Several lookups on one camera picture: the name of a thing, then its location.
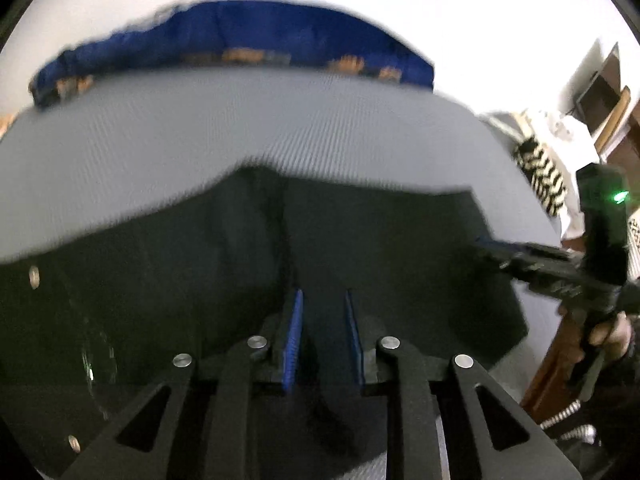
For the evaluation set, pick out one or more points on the person's right hand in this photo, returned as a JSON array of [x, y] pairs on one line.
[[617, 335]]

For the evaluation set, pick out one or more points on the wooden cabinet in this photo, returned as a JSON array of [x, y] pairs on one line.
[[615, 110]]

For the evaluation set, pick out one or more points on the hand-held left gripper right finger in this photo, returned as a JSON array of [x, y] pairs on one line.
[[353, 340]]

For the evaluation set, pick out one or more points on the black pants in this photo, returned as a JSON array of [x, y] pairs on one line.
[[150, 285]]

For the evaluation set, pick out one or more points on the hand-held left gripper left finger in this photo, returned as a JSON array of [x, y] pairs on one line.
[[292, 345]]

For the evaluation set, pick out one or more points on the grey textured mattress pad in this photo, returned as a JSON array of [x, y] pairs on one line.
[[250, 125]]

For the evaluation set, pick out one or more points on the person's right forearm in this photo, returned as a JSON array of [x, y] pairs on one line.
[[620, 400]]

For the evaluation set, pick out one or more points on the blue floral blanket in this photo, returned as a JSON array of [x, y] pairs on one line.
[[250, 30]]

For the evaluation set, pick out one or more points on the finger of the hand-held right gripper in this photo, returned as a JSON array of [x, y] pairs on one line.
[[530, 260]]

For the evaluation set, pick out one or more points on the black and cream striped cloth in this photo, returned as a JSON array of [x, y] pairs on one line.
[[542, 175]]

